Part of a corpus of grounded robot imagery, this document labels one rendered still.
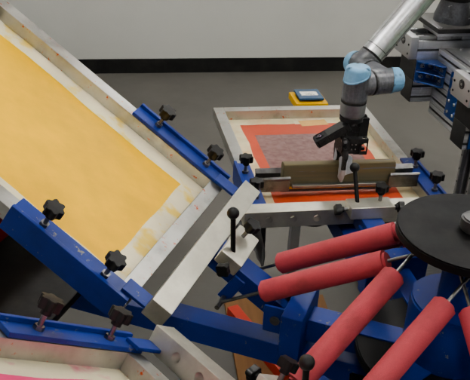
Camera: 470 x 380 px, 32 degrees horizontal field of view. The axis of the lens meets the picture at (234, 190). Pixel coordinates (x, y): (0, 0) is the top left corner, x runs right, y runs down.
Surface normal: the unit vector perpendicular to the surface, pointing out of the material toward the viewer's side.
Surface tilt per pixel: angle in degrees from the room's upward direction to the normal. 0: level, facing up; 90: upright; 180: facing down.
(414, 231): 0
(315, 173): 90
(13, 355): 90
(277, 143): 0
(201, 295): 0
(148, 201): 32
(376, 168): 90
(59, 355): 90
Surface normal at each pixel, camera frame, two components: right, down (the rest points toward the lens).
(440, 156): 0.05, -0.88
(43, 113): 0.54, -0.64
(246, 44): 0.18, 0.47
